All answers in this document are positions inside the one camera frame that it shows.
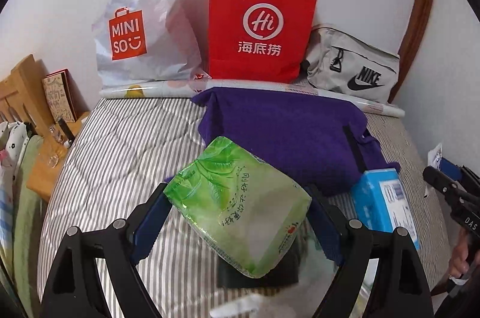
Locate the blue tissue pack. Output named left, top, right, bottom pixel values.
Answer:
left=350, top=168, right=420, bottom=250

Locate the green tissue pack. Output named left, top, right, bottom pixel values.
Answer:
left=164, top=137, right=312, bottom=278

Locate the person's right hand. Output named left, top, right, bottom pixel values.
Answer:
left=448, top=228, right=470, bottom=278

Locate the striped mattress pad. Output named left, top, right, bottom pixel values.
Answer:
left=37, top=98, right=451, bottom=317

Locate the green bed sheet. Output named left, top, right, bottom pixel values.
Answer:
left=13, top=135, right=47, bottom=317

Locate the wooden side shelf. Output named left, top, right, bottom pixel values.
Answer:
left=26, top=113, right=69, bottom=202

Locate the purple towel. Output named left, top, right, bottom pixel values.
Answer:
left=191, top=87, right=400, bottom=197

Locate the white spotted plush toy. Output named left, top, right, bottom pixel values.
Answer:
left=1, top=121, right=30, bottom=181

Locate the rolled white poster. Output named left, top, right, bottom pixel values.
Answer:
left=99, top=79, right=405, bottom=118

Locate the brown patterned notebook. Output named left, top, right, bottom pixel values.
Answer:
left=41, top=68, right=77, bottom=123

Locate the beige Nike waist bag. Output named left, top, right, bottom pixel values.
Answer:
left=305, top=25, right=400, bottom=104

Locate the white Miniso plastic bag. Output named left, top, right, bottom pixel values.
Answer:
left=92, top=0, right=206, bottom=88

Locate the red Haidilao paper bag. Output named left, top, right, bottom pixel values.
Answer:
left=208, top=0, right=317, bottom=83

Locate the brown wooden door frame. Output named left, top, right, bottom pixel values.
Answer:
left=388, top=0, right=433, bottom=102

